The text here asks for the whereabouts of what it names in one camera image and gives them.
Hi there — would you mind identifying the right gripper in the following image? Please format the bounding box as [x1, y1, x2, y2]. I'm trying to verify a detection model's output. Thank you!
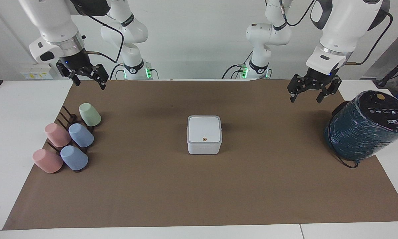
[56, 49, 109, 90]

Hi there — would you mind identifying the dark brown cup rack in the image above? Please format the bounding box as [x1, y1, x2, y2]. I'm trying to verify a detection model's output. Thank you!
[46, 105, 95, 173]

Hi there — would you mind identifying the pink cup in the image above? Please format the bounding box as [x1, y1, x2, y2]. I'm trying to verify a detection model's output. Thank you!
[45, 123, 72, 148]
[32, 149, 64, 174]

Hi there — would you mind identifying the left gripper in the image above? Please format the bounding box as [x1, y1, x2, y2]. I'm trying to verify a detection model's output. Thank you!
[287, 67, 343, 104]

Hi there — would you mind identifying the blue cup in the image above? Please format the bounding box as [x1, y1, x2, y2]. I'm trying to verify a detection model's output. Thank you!
[68, 123, 95, 148]
[60, 145, 89, 171]

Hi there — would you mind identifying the black appliance cable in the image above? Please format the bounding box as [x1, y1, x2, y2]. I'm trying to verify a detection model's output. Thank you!
[328, 100, 361, 169]

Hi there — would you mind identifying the white square trash can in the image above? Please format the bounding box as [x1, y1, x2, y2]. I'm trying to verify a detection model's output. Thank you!
[187, 115, 223, 155]

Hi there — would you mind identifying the dark plastic-wrapped round appliance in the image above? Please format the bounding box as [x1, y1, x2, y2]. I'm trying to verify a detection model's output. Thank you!
[323, 90, 398, 161]

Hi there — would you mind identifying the green cup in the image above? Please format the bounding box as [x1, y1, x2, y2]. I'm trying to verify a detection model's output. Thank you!
[79, 103, 102, 127]

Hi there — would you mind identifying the white wall socket panel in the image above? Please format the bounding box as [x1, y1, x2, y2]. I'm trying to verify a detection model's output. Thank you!
[19, 64, 54, 80]

